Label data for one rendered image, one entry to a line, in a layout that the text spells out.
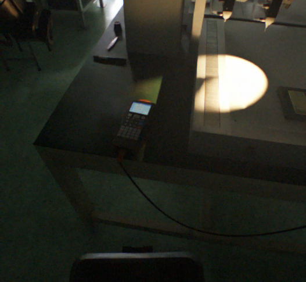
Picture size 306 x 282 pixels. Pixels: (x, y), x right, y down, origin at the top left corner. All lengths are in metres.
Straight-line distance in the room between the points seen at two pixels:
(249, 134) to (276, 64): 0.35
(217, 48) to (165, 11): 0.23
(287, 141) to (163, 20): 0.60
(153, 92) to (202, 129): 0.30
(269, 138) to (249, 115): 0.08
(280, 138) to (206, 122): 0.18
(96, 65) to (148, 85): 0.24
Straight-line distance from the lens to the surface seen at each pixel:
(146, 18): 0.95
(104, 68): 0.94
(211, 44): 0.90
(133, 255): 1.05
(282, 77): 0.82
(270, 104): 0.70
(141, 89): 0.83
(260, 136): 0.60
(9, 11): 0.52
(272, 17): 0.72
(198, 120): 0.59
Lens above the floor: 1.28
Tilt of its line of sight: 49 degrees down
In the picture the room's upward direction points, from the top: 1 degrees clockwise
